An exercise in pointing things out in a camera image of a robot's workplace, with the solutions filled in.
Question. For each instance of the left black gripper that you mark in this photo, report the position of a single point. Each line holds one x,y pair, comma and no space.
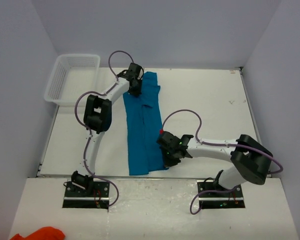
135,88

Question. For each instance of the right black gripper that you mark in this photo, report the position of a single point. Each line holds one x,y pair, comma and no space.
165,141

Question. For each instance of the blue t shirt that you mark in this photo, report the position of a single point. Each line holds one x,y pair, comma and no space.
143,118

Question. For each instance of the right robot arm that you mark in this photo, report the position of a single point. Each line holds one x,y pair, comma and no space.
250,160

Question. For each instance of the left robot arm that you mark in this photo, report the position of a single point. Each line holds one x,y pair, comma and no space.
93,110

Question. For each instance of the white plastic basket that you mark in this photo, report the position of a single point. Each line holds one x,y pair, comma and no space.
72,75

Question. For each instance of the orange t shirt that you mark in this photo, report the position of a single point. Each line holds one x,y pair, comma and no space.
44,233

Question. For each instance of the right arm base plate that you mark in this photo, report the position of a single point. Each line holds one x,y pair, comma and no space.
212,200

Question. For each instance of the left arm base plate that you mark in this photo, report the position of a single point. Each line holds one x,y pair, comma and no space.
76,197

